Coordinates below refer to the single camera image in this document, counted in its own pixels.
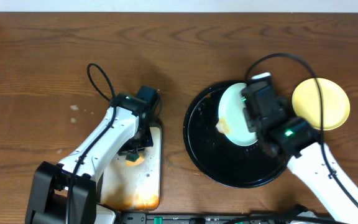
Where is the yellow plate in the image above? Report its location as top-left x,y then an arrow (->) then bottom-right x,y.
291,78 -> 350,131

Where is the light blue plate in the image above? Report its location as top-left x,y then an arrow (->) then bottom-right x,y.
216,83 -> 257,147

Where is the green yellow sponge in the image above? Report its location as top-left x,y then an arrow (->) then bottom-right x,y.
125,152 -> 145,167

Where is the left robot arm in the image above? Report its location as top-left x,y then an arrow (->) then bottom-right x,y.
25,86 -> 162,223

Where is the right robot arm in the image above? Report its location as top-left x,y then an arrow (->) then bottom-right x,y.
241,72 -> 358,223

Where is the round black tray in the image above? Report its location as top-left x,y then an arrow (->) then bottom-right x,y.
183,80 -> 286,189

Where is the rectangular soapy metal tray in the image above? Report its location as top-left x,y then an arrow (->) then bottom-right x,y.
99,123 -> 162,211

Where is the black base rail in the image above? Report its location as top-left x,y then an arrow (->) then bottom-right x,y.
115,209 -> 333,224

